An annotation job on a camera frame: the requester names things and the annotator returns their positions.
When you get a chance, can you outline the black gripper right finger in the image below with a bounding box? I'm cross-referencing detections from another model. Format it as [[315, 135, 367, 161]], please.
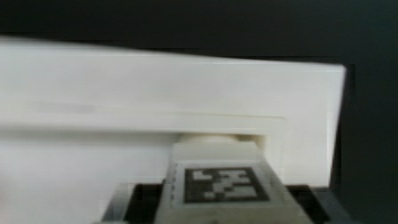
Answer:
[[287, 185, 356, 224]]

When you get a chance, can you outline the white square tabletop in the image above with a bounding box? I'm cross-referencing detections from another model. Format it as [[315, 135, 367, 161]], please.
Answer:
[[0, 116, 331, 224]]

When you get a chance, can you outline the white obstacle fence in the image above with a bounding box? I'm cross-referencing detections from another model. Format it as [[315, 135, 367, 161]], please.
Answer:
[[0, 36, 349, 134]]

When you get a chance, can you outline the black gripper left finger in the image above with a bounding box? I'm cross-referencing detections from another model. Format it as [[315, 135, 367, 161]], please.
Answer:
[[95, 183, 164, 224]]

